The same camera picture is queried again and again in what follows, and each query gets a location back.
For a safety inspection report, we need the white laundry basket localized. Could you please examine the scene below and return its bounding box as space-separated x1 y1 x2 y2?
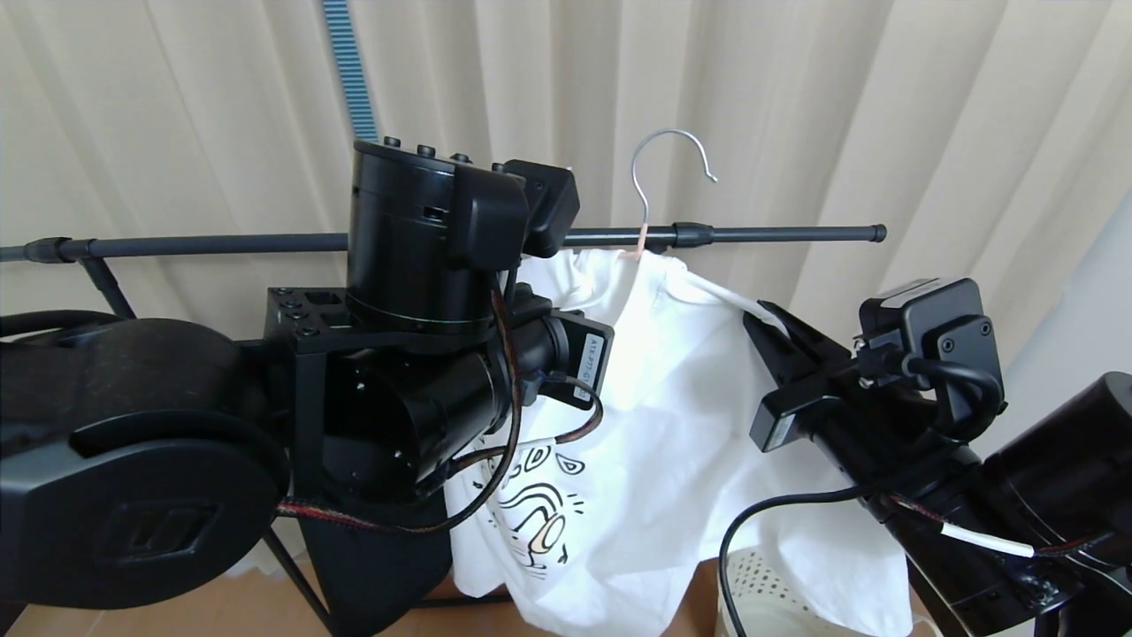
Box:
716 549 938 637

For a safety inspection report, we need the pink clothes hanger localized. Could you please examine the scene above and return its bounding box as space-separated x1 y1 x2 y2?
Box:
619 130 719 259

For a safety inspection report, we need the black garment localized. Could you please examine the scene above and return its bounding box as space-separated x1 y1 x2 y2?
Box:
296 495 456 637

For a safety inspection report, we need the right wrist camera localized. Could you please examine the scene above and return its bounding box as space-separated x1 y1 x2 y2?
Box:
856 277 1007 443

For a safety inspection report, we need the white garment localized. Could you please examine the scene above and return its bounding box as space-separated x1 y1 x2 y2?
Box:
442 248 916 637

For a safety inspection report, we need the black clothes rack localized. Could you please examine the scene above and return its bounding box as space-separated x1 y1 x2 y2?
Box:
0 223 887 637

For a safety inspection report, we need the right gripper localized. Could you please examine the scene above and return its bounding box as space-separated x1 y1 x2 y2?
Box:
743 301 984 520

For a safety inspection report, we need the black cable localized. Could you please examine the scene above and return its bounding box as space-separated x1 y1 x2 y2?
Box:
718 354 1007 637
0 310 125 339

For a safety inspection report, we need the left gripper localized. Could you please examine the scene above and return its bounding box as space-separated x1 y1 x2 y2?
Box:
323 301 580 507

